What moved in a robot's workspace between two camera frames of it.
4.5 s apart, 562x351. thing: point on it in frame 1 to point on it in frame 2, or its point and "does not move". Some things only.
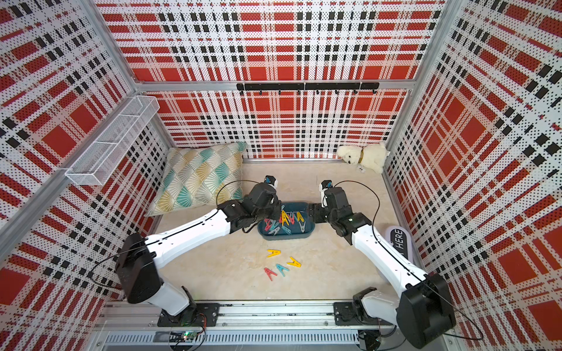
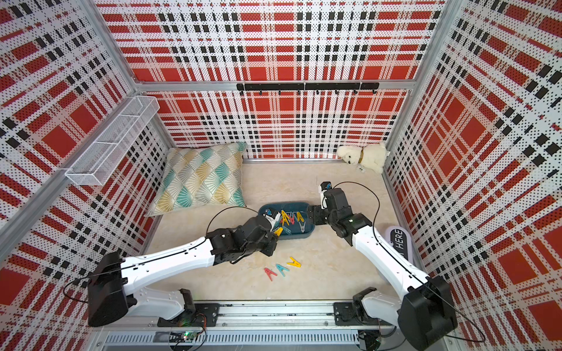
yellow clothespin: [285, 218] does not move
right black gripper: [317, 209] does not move
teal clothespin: [281, 268] does not move
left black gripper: [277, 205] to [271, 240]
